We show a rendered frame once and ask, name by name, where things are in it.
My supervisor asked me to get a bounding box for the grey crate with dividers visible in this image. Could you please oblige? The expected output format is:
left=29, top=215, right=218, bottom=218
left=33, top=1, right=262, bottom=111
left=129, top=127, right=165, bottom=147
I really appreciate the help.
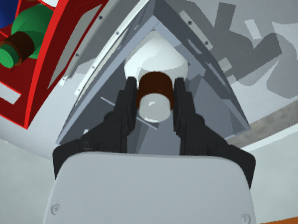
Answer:
left=55, top=0, right=251, bottom=156

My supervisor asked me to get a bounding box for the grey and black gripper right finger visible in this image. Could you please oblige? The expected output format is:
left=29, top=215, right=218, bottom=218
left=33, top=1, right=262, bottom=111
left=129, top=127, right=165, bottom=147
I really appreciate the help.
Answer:
left=172, top=77, right=256, bottom=189

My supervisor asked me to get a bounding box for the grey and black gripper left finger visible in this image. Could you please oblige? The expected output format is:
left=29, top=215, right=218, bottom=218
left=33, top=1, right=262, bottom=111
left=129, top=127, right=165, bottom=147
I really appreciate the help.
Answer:
left=52, top=76, right=138, bottom=180

